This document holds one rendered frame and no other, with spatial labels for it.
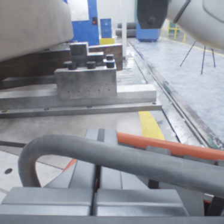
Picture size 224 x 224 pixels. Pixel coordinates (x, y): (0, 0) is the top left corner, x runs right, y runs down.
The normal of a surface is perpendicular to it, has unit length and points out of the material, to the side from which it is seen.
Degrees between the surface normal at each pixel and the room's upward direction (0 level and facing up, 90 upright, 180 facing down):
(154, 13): 90
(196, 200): 0
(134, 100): 90
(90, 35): 90
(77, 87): 90
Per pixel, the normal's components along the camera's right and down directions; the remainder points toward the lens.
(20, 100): 0.01, 0.17
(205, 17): -0.44, 0.51
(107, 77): 0.03, 0.47
